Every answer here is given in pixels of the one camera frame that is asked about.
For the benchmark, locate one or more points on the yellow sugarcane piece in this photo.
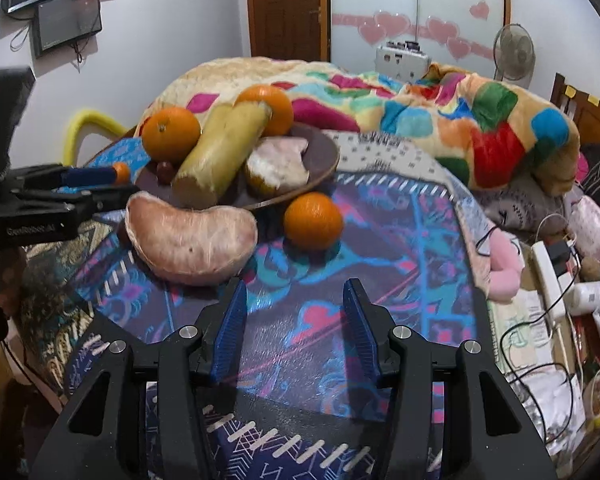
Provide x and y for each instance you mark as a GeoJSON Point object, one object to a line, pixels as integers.
{"type": "Point", "coordinates": [220, 157]}

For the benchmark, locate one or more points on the standing fan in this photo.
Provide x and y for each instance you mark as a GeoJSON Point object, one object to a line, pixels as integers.
{"type": "Point", "coordinates": [514, 52]}

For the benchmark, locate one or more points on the pink soft toy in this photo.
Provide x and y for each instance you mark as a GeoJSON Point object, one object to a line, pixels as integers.
{"type": "Point", "coordinates": [505, 265]}

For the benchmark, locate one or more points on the white power strip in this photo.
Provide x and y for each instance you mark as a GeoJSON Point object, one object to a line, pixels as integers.
{"type": "Point", "coordinates": [547, 285]}

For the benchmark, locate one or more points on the black power adapter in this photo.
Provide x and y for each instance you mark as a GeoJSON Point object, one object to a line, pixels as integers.
{"type": "Point", "coordinates": [560, 252]}

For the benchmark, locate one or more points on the purple plate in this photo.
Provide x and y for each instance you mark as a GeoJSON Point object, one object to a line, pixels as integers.
{"type": "Point", "coordinates": [320, 160]}

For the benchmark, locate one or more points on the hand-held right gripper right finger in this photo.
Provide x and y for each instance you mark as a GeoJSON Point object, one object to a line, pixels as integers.
{"type": "Point", "coordinates": [360, 330]}

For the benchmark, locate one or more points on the white bowl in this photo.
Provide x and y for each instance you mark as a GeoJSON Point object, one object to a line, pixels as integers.
{"type": "Point", "coordinates": [597, 395]}

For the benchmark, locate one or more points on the brown wooden door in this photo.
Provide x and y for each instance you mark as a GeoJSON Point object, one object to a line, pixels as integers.
{"type": "Point", "coordinates": [287, 10]}

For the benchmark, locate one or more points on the blue patterned cloth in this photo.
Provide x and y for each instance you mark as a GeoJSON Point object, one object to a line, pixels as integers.
{"type": "Point", "coordinates": [300, 270]}

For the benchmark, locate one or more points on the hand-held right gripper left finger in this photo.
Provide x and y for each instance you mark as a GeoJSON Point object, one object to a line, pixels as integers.
{"type": "Point", "coordinates": [230, 330]}

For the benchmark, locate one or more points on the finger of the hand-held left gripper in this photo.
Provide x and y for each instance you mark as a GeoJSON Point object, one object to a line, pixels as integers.
{"type": "Point", "coordinates": [107, 197]}
{"type": "Point", "coordinates": [87, 176]}

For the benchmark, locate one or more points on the wardrobe with heart stickers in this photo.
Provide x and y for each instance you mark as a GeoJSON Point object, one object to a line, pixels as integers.
{"type": "Point", "coordinates": [420, 0]}

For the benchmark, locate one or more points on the wooden bed headboard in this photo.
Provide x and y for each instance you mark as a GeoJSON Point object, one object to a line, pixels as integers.
{"type": "Point", "coordinates": [587, 110]}

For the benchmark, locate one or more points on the pink floral pillow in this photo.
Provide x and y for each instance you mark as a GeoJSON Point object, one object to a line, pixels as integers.
{"type": "Point", "coordinates": [592, 225]}

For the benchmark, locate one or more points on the dark red grape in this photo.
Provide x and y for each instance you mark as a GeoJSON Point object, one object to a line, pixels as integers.
{"type": "Point", "coordinates": [164, 171]}

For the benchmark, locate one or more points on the small tangerine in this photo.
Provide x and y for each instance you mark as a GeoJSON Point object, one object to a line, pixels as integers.
{"type": "Point", "coordinates": [312, 220]}
{"type": "Point", "coordinates": [121, 172]}

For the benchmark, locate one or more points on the colourful patchwork blanket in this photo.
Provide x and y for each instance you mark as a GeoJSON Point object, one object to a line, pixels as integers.
{"type": "Point", "coordinates": [430, 110]}

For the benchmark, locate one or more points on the yellow foam tube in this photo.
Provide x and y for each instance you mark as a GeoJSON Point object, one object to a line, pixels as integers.
{"type": "Point", "coordinates": [87, 127]}

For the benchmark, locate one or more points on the peeled pomelo segment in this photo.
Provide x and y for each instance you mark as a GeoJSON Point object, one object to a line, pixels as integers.
{"type": "Point", "coordinates": [190, 240]}

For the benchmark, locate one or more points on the person's left hand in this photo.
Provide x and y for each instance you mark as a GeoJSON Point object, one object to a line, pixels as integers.
{"type": "Point", "coordinates": [12, 285]}

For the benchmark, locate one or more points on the white bottle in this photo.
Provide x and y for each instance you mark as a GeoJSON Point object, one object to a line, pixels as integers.
{"type": "Point", "coordinates": [587, 296]}

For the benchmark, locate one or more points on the large orange with sticker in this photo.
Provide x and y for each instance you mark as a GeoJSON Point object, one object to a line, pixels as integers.
{"type": "Point", "coordinates": [171, 132]}

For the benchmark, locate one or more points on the grey patterned blanket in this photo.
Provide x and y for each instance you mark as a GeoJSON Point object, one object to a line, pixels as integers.
{"type": "Point", "coordinates": [525, 200]}

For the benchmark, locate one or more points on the small black wall monitor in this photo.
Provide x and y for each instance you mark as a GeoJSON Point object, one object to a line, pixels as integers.
{"type": "Point", "coordinates": [69, 20]}

